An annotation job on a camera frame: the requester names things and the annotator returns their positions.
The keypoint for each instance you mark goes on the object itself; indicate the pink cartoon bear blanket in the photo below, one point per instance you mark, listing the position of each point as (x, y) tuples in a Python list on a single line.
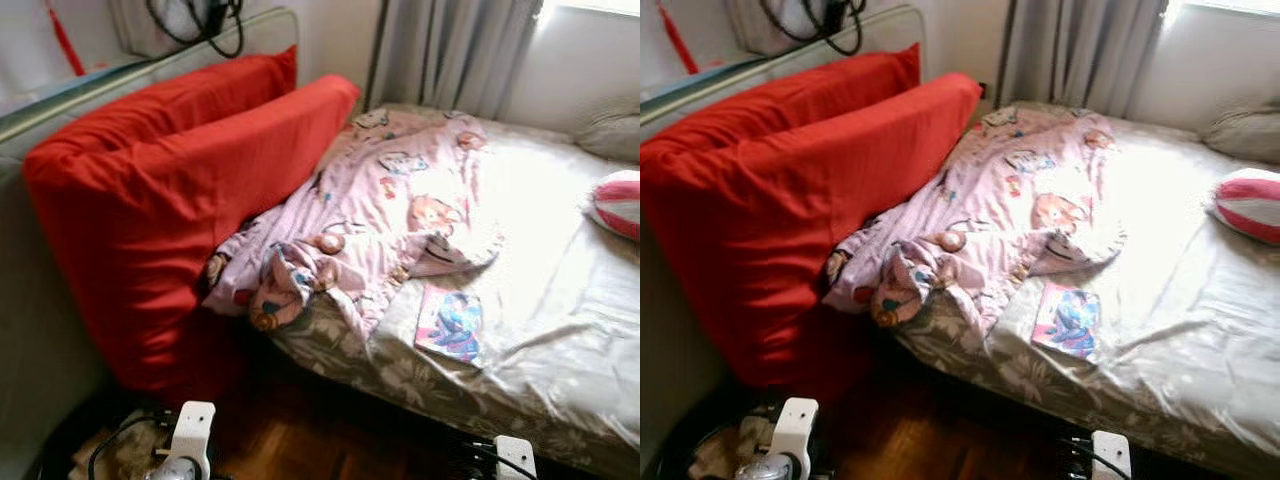
[(1020, 175), (400, 180)]

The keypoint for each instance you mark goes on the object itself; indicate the red hanging ribbon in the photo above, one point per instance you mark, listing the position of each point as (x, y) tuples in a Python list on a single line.
[(65, 42), (678, 42)]

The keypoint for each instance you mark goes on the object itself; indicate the bed with beige floral sheet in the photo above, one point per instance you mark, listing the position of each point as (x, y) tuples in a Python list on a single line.
[(1170, 300), (540, 300)]

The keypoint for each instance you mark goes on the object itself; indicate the white ribbed wall unit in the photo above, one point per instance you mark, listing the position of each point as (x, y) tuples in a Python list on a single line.
[(750, 25), (135, 25)]

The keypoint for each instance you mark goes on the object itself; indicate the crumpled paper rubbish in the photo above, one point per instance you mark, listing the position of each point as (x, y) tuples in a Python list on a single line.
[(125, 455), (730, 450)]

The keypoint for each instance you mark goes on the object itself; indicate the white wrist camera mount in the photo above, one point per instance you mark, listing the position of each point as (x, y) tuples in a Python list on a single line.
[(1110, 458), (515, 458), (795, 425), (193, 425)]

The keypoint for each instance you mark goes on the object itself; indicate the grey curtain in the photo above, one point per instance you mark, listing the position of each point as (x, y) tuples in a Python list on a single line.
[(1080, 50), (450, 50)]

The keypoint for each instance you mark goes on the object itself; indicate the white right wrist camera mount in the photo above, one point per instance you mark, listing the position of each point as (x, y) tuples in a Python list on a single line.
[(1110, 458), (515, 458)]

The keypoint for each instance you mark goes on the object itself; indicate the small beige pillow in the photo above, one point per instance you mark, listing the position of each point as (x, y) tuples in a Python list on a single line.
[(1245, 132), (615, 135)]

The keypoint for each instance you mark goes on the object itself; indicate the red white blue star bolster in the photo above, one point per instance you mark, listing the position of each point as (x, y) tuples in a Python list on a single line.
[(1250, 205), (620, 205)]

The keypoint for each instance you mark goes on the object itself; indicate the colourful comic book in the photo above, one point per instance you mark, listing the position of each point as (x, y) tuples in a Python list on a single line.
[(450, 325), (1068, 322)]

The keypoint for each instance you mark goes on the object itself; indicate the bright window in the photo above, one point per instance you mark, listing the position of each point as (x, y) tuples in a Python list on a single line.
[(600, 5), (1230, 5)]

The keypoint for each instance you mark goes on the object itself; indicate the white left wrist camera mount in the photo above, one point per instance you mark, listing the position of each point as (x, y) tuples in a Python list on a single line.
[(193, 425), (795, 425)]

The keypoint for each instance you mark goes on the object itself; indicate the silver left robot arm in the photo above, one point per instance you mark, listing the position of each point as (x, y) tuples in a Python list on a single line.
[(765, 470), (170, 470)]

